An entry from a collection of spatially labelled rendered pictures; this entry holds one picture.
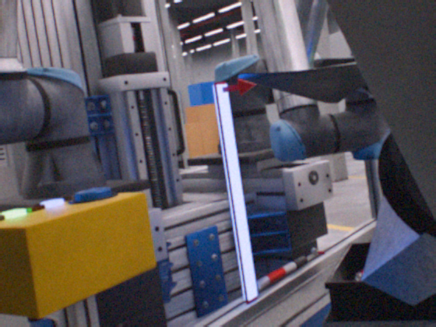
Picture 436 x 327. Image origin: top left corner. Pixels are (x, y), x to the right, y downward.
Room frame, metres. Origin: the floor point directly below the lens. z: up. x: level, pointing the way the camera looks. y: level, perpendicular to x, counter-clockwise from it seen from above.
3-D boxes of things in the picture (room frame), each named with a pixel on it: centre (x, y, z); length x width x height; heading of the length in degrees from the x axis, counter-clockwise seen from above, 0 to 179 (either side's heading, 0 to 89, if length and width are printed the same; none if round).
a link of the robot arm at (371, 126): (1.12, -0.16, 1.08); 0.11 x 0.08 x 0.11; 105
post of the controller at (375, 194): (1.35, -0.21, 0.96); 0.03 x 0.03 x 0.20; 57
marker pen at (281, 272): (1.00, 0.02, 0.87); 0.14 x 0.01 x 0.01; 143
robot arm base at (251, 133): (1.52, 0.07, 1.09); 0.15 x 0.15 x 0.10
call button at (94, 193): (0.69, 0.22, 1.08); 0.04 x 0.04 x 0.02
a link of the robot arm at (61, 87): (1.15, 0.41, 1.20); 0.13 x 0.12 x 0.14; 153
